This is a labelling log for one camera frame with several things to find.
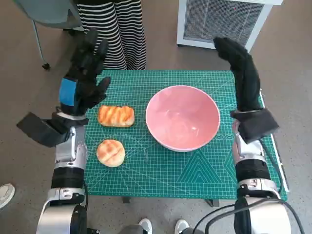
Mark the white shoe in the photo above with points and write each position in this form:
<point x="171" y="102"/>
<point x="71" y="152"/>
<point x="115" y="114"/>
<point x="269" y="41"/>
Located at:
<point x="145" y="225"/>
<point x="181" y="225"/>
<point x="6" y="193"/>

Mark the pink bowl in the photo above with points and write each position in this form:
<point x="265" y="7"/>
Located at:
<point x="182" y="119"/>

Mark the rectangular toy bread loaf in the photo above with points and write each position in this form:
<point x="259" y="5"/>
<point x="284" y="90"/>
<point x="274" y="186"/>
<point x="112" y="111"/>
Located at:
<point x="117" y="116"/>

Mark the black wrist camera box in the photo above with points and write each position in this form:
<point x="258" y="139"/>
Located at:
<point x="258" y="126"/>
<point x="41" y="129"/>

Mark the round toy bread bun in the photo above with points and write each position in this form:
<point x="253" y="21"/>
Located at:
<point x="111" y="153"/>

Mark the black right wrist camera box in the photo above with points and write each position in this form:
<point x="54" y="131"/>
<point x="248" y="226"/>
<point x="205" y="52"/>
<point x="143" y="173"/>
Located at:
<point x="258" y="126"/>

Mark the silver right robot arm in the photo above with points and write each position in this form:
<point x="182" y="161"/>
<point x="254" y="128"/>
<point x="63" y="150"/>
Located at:
<point x="251" y="168"/>

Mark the green cutting mat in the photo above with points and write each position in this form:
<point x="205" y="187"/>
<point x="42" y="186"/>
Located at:
<point x="136" y="175"/>

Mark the grey chair with metal legs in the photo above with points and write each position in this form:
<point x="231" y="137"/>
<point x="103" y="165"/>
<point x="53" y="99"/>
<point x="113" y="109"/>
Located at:
<point x="48" y="11"/>

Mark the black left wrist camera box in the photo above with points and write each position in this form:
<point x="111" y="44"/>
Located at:
<point x="41" y="129"/>

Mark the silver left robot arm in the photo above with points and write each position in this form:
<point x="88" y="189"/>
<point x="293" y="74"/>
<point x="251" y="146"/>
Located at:
<point x="68" y="151"/>

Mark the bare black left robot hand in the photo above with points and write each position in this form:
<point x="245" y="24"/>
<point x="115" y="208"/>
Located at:
<point x="68" y="91"/>

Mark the white appliance with mesh grille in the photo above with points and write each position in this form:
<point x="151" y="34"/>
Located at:
<point x="214" y="19"/>

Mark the black table bracket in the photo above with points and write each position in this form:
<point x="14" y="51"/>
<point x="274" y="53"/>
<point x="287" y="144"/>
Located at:
<point x="212" y="202"/>
<point x="126" y="200"/>

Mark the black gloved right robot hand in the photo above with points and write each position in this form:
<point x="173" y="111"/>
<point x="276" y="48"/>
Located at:
<point x="247" y="78"/>

